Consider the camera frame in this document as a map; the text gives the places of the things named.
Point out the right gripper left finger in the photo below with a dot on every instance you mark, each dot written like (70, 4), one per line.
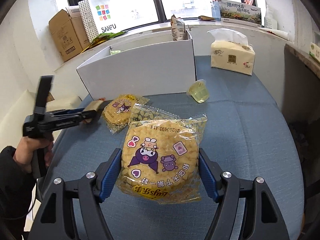
(55, 218)

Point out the sandwich bread packet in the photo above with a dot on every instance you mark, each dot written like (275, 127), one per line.
(92, 109)

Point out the round rice cracker packet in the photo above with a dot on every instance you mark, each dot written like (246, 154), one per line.
(116, 114)

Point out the white green snack packet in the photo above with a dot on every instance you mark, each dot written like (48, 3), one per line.
(177, 28)

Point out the green seaweed snack packet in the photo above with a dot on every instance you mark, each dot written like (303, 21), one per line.
(113, 52)

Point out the person's left hand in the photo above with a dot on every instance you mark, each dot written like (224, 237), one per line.
(25, 149)

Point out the brown cardboard box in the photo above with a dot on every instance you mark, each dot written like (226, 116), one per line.
(68, 32)

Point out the green yellow flat packets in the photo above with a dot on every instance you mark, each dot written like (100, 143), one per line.
(101, 38)

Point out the dark side table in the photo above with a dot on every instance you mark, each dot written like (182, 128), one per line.
(301, 89)

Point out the white cardboard storage box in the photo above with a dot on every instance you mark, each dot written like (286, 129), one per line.
(158, 68)

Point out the white SANFU shopping bag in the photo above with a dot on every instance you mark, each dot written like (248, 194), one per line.
(99, 16)

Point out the beige tissue pack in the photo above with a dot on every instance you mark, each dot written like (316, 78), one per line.
(231, 51)

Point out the brown wrapper on sill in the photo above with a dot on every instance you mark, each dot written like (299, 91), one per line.
(206, 18)

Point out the landscape printed gift box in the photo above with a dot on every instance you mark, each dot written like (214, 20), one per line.
(241, 13)

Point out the blue gift bag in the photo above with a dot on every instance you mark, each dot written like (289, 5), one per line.
(215, 7)

